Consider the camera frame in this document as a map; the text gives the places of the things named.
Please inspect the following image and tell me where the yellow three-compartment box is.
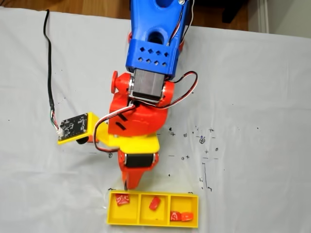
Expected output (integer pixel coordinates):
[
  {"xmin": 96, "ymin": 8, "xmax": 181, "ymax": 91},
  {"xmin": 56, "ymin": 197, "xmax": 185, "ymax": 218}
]
[{"xmin": 105, "ymin": 190, "xmax": 200, "ymax": 229}]

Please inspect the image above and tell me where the white plastic table cover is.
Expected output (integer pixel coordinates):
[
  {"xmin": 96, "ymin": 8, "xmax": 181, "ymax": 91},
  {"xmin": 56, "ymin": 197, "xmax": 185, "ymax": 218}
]
[{"xmin": 0, "ymin": 6, "xmax": 311, "ymax": 233}]

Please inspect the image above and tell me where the camera board in yellow mount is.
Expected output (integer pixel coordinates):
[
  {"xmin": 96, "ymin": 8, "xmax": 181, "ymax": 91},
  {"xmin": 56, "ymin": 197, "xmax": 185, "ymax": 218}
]
[{"xmin": 57, "ymin": 112, "xmax": 101, "ymax": 146}]

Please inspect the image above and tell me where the red white black servo wire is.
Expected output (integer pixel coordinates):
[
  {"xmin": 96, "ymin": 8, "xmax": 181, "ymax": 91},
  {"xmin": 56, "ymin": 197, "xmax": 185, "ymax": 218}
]
[
  {"xmin": 167, "ymin": 0, "xmax": 195, "ymax": 47},
  {"xmin": 93, "ymin": 71, "xmax": 199, "ymax": 152}
]

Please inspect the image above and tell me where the black usb cable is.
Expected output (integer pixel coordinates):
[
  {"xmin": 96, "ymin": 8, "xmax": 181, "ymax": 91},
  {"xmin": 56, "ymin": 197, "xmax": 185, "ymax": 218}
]
[{"xmin": 43, "ymin": 9, "xmax": 64, "ymax": 136}]

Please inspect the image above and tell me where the white wall baseboard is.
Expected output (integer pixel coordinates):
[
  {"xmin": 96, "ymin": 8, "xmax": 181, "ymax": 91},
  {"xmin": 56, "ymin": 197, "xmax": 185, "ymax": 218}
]
[{"xmin": 248, "ymin": 0, "xmax": 270, "ymax": 33}]

